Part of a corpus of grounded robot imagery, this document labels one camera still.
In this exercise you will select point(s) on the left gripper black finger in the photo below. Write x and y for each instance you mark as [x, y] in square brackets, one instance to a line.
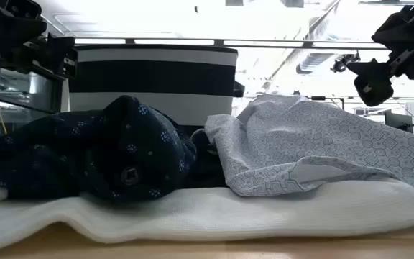
[59, 54]

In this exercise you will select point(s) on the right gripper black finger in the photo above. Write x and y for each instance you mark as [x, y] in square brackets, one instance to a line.
[374, 84]

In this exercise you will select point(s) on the light grey patterned cloth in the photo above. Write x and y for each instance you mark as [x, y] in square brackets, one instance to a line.
[318, 144]

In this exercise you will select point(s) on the navy dotted patterned cloth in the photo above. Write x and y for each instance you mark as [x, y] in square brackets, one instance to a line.
[120, 151]

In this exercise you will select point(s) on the black computer monitor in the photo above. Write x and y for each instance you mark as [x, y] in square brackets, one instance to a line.
[395, 122]

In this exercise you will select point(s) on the black white striped fabric basket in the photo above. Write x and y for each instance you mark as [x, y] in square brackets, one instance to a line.
[156, 77]

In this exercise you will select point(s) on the large white ribbed sock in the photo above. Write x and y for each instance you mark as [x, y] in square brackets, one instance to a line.
[210, 216]

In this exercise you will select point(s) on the black ceiling-mounted camera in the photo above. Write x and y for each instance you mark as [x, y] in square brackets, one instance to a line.
[341, 63]

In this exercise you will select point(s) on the black metal frame stand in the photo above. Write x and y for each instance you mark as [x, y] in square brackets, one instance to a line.
[336, 98]

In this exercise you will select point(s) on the white post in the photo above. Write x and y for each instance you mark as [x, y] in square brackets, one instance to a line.
[65, 95]

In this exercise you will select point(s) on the overhead metal frame bar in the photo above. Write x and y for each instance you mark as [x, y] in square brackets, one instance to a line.
[264, 44]

